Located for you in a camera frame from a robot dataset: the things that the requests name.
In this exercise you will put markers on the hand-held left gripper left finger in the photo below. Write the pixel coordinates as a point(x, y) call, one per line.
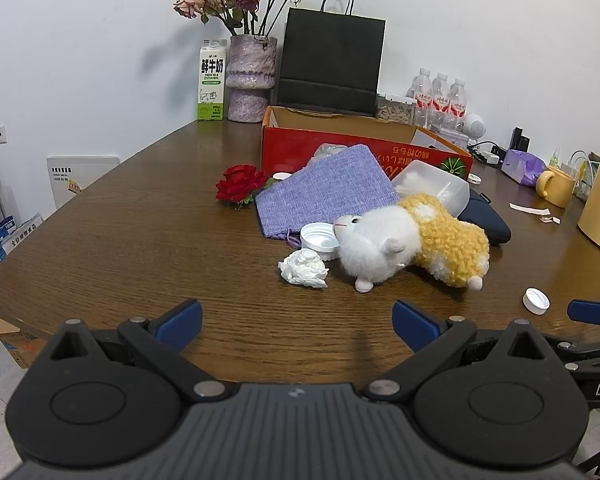
point(180, 321)

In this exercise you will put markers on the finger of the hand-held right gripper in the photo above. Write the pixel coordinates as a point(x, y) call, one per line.
point(595, 311)
point(597, 349)

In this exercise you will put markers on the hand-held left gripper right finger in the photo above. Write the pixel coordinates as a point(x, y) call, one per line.
point(415, 324)

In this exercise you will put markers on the white yellow plush hamster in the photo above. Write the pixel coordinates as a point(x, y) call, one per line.
point(380, 240)

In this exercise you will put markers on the navy blue soft pouch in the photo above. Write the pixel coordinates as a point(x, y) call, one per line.
point(490, 220)

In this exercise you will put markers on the translucent plastic container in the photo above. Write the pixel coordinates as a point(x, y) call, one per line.
point(437, 185)

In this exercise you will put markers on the red artificial rose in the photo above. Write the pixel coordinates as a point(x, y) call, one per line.
point(237, 182)

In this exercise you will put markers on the purple knitted pouch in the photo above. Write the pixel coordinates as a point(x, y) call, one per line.
point(325, 195)

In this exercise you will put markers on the red cardboard box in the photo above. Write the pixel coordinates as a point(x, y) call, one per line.
point(300, 147)

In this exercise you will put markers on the small white bottle cap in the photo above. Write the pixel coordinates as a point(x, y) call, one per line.
point(536, 301)

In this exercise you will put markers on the brown wooden desk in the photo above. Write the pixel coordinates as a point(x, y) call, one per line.
point(155, 240)

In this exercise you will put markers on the small torn paper piece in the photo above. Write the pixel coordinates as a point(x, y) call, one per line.
point(550, 220)

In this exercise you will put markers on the long white paper strip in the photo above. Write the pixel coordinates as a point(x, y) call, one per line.
point(530, 208)

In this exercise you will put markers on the crumpled white tissue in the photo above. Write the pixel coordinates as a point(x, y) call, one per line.
point(302, 267)

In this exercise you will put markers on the yellow mug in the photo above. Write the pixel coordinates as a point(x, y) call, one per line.
point(557, 187)

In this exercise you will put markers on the large white bottle cap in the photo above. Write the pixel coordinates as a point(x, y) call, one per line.
point(317, 237)

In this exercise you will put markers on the small spray bottle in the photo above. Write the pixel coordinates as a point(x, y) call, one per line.
point(555, 159)

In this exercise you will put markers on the purple tissue pack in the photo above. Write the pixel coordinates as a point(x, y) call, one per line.
point(522, 166)

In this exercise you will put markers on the brown cardboard carton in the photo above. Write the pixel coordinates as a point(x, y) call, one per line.
point(10, 342)

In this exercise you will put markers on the white power adapter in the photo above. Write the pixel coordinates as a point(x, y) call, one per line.
point(490, 156)

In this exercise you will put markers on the black upright device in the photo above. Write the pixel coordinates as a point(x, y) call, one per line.
point(518, 139)

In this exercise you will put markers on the floral print tin box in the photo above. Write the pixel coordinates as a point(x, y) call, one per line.
point(452, 136)

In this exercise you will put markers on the blue white cartons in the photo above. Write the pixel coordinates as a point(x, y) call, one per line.
point(5, 242)

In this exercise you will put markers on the clear plastic packaging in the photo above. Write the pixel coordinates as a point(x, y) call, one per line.
point(327, 152)

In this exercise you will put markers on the white round speaker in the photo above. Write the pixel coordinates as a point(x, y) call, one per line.
point(475, 125)

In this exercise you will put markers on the clear container of nuts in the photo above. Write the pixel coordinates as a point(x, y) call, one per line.
point(395, 110)

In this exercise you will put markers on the red label water bottle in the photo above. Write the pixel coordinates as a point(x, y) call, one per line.
point(440, 102)
point(457, 105)
point(422, 97)

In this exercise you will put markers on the white green milk carton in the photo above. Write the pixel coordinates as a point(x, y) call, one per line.
point(211, 85)

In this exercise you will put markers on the purple marbled vase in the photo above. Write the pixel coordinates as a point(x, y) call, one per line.
point(250, 75)

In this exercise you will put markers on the black paper bag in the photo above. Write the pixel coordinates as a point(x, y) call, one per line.
point(330, 55)

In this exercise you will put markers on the white wall switch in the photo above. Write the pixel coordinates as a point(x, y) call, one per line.
point(0, 133)

